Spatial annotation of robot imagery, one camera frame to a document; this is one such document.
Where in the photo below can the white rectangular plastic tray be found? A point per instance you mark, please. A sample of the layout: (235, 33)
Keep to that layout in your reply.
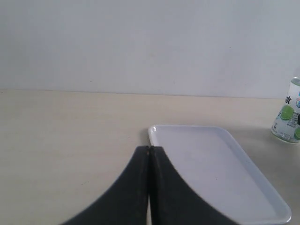
(215, 166)

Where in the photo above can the clear plastic drink bottle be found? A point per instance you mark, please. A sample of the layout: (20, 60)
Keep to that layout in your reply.
(286, 125)

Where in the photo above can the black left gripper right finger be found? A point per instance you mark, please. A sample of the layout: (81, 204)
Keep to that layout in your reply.
(173, 202)

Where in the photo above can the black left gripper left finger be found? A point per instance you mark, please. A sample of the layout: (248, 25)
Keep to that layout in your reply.
(125, 202)

